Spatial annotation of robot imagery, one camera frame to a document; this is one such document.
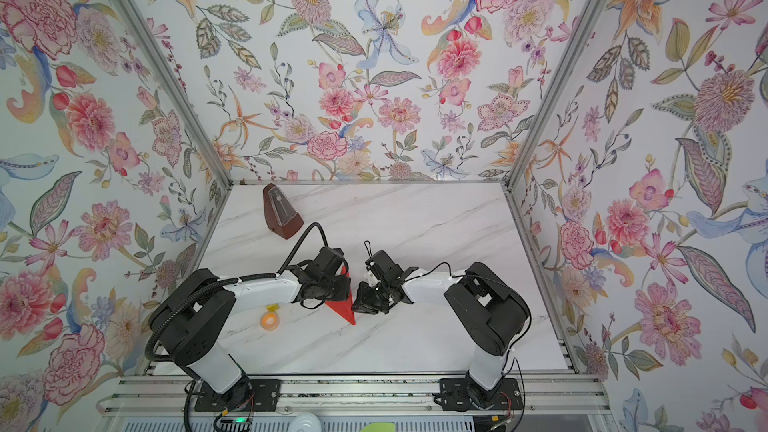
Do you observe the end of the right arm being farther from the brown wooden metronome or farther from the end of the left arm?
the brown wooden metronome

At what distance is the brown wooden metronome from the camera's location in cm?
96

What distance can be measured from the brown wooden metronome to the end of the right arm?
37cm

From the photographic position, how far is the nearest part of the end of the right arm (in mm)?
700

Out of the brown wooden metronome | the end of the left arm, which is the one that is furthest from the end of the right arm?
the brown wooden metronome
